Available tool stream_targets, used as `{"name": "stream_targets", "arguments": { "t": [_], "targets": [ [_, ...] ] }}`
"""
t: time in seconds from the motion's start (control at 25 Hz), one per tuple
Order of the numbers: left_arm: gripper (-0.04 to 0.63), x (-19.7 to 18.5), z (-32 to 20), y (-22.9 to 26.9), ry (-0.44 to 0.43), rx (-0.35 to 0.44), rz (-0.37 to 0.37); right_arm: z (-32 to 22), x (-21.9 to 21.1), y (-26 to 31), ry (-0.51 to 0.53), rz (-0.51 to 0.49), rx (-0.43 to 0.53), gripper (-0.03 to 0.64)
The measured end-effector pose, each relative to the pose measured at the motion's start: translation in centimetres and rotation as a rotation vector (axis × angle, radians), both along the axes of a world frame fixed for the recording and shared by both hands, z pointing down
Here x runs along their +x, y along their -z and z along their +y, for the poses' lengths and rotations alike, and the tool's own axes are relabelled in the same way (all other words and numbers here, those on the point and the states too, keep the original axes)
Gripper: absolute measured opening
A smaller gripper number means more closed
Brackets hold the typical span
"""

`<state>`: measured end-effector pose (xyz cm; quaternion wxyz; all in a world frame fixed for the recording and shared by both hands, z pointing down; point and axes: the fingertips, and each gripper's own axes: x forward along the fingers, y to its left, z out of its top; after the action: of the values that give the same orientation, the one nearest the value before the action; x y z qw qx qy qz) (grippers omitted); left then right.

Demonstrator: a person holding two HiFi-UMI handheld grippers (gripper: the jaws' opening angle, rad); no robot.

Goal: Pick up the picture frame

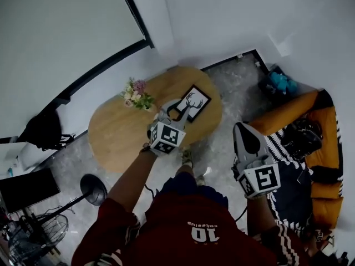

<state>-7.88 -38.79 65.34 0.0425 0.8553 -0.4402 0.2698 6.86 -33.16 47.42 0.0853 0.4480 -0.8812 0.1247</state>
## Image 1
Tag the white wall socket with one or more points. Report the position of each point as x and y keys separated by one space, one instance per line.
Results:
x=239 y=55

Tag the black deer picture frame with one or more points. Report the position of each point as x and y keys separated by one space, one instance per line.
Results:
x=195 y=100

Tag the orange sofa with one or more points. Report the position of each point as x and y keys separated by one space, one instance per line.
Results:
x=324 y=148

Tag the person's shoe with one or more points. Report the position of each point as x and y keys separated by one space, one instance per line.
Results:
x=200 y=179
x=187 y=156

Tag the black backpack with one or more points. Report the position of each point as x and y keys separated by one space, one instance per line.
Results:
x=45 y=132

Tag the flower bouquet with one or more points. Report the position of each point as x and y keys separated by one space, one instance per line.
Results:
x=137 y=94

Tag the person's left forearm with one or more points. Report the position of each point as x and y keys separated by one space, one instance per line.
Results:
x=127 y=181

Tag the blue shorts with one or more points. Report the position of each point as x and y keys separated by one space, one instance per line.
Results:
x=183 y=184

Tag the black bag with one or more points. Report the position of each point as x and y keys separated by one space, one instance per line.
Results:
x=303 y=138

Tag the black monitor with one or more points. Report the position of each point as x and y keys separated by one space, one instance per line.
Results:
x=25 y=188

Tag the blue plush toy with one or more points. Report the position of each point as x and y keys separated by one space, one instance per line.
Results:
x=283 y=82

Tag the person's right forearm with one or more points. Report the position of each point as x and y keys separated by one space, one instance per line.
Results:
x=260 y=215

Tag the black storage basket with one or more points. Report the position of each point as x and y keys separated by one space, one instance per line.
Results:
x=267 y=89

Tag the black standing fan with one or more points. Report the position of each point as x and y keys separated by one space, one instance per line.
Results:
x=93 y=188

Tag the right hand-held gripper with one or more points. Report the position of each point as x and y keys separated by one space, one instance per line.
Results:
x=259 y=176

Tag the black white patterned blanket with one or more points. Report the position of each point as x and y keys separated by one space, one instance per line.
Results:
x=288 y=193

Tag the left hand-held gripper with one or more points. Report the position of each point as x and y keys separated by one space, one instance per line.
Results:
x=166 y=137

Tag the red jersey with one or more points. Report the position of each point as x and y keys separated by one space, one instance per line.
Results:
x=180 y=231

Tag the oval wooden coffee table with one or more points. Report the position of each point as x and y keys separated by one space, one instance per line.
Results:
x=119 y=137

